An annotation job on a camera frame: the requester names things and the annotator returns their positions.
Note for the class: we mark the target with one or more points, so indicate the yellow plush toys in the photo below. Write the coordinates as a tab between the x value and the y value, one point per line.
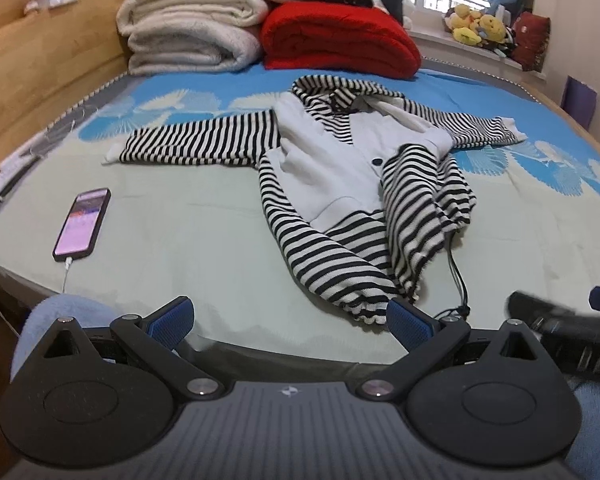
473	28

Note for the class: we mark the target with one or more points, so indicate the wooden headboard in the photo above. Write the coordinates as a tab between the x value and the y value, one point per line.
53	53

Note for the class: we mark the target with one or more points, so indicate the striped white hooded cardigan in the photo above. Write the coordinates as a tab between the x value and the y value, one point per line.
358	184

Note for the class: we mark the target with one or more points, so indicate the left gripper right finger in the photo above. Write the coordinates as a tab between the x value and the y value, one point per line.
429	344

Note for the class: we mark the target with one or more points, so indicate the smartphone with lit screen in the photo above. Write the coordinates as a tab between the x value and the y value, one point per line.
78	235

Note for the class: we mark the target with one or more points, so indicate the red folded blanket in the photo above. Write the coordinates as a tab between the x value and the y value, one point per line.
331	36

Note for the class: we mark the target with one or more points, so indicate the cream folded blanket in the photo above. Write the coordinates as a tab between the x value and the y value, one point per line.
205	36

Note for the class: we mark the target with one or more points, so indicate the dark red cushion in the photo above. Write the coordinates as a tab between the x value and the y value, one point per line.
532	36

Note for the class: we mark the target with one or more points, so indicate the purple box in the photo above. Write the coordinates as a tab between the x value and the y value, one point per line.
579	101

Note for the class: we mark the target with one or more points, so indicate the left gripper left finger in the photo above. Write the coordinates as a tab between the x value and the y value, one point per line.
152	341

